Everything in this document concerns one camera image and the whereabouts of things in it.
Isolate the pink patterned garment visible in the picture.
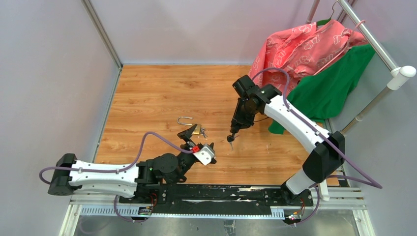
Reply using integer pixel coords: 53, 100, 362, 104
248, 20, 368, 91

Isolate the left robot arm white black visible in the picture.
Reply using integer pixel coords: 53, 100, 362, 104
39, 128, 217, 203

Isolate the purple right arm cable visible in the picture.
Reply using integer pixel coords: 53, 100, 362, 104
251, 67, 383, 225

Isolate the green garment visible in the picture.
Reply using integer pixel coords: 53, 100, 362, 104
259, 45, 375, 122

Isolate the aluminium corner frame post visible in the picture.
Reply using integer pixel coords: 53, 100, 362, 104
81, 0, 123, 71

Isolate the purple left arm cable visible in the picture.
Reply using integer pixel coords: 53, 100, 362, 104
38, 131, 196, 224

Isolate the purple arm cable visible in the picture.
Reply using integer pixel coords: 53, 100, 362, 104
38, 131, 196, 224
251, 67, 383, 225

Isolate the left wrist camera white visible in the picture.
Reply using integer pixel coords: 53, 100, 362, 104
193, 144, 215, 166

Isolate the metal clothes rack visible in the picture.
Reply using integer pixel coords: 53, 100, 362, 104
305, 0, 417, 201

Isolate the brass padlock steel shackle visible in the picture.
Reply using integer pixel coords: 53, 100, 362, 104
177, 117, 204, 135

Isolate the black-headed key bunch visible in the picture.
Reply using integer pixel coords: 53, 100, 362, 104
227, 134, 235, 151

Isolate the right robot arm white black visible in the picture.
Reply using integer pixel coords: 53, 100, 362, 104
227, 75, 345, 206

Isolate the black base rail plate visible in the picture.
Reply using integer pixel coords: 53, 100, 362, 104
73, 183, 365, 219

